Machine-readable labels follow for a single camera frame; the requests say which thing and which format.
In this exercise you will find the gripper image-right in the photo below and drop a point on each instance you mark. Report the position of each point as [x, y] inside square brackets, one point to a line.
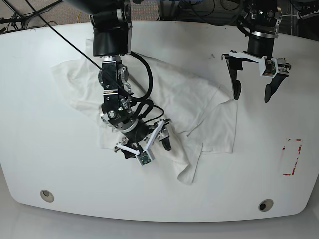
[259, 45]

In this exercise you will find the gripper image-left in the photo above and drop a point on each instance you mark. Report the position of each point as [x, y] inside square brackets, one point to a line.
[142, 137]

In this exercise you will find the white printed T-shirt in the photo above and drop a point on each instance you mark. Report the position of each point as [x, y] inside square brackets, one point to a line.
[203, 114]

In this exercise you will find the white power strip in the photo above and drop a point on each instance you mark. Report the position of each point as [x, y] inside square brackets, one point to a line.
[306, 13]

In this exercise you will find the red tape rectangle marking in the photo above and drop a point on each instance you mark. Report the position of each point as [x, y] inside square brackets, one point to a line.
[289, 157]

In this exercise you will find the black tripod stand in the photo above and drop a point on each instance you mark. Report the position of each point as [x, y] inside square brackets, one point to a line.
[17, 22]

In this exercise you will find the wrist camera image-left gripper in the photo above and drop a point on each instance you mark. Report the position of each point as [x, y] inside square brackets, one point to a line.
[145, 157]

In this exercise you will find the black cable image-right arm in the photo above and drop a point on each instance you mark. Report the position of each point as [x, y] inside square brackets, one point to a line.
[243, 26]

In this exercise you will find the left table cable grommet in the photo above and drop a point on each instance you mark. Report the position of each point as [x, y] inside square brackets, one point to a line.
[47, 196]

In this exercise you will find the table cable grommet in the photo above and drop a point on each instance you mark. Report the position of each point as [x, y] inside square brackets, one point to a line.
[47, 196]
[265, 205]

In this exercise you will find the right table cable grommet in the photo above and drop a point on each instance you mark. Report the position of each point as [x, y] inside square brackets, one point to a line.
[265, 205]

